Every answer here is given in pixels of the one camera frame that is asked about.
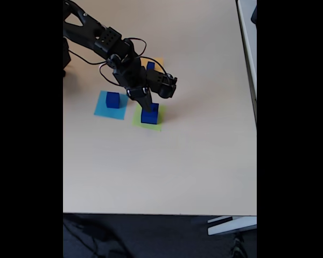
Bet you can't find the large blue cube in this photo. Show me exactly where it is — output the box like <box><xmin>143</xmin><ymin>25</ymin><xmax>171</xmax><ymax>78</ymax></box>
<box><xmin>140</xmin><ymin>103</ymin><xmax>160</xmax><ymax>125</ymax></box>

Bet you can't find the medium blue cube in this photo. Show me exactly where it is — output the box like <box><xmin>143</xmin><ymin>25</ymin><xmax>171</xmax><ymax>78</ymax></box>
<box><xmin>106</xmin><ymin>91</ymin><xmax>121</xmax><ymax>109</ymax></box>

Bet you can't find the green paper square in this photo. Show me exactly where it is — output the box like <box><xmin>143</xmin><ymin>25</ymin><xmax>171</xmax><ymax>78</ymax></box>
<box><xmin>131</xmin><ymin>102</ymin><xmax>167</xmax><ymax>132</ymax></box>

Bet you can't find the orange paper square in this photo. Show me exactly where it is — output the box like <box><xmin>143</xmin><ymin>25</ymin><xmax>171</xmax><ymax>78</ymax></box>
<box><xmin>141</xmin><ymin>57</ymin><xmax>164</xmax><ymax>73</ymax></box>

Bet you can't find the light blue paper square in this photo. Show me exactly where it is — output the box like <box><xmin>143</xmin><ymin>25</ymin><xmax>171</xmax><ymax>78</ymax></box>
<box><xmin>93</xmin><ymin>90</ymin><xmax>130</xmax><ymax>120</ymax></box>

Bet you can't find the white table foot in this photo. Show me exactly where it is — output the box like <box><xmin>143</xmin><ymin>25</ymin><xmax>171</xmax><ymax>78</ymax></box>
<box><xmin>207</xmin><ymin>216</ymin><xmax>257</xmax><ymax>237</ymax></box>

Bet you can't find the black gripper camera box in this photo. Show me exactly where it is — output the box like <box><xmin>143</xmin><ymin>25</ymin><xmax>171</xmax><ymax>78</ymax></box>
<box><xmin>145</xmin><ymin>69</ymin><xmax>178</xmax><ymax>99</ymax></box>

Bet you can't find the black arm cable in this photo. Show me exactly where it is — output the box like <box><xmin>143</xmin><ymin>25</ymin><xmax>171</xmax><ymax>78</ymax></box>
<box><xmin>99</xmin><ymin>37</ymin><xmax>148</xmax><ymax>87</ymax></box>

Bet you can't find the black floor cable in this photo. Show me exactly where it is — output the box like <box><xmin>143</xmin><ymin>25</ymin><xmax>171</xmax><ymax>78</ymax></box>
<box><xmin>63</xmin><ymin>214</ymin><xmax>130</xmax><ymax>258</ymax></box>

